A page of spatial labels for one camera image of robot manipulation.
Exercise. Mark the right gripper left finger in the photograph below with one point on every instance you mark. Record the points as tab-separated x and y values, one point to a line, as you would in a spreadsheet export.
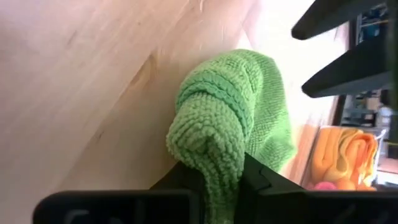
180	177

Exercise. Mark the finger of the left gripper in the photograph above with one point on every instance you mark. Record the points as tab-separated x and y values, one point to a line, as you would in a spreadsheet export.
335	15
351	71

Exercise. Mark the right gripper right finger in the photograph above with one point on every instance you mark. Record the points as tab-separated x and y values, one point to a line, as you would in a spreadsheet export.
258	180

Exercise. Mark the pink microfiber towel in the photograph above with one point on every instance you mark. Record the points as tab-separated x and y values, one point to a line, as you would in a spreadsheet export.
325	186

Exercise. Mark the green microfiber towel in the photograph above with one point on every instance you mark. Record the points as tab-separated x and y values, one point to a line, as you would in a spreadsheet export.
224	109

